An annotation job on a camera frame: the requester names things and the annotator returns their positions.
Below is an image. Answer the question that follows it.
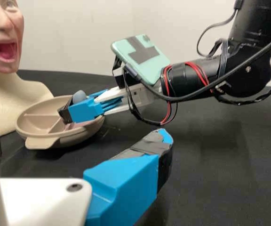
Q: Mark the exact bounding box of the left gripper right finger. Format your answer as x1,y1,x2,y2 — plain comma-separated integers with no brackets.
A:
83,128,174,226

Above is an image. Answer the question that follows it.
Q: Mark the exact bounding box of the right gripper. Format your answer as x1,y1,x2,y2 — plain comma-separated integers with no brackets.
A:
58,84,162,125

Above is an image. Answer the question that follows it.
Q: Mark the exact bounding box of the grey handled spoon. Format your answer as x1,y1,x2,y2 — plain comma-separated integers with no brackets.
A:
72,89,88,105

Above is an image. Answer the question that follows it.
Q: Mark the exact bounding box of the beige divided bowl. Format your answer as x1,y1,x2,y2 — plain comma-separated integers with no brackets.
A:
15,94,106,150

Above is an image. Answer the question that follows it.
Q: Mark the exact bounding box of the dummy head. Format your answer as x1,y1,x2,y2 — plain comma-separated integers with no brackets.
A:
0,0,54,137

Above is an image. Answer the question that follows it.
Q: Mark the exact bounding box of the right wrist camera phone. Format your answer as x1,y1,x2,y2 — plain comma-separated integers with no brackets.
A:
110,33,172,88

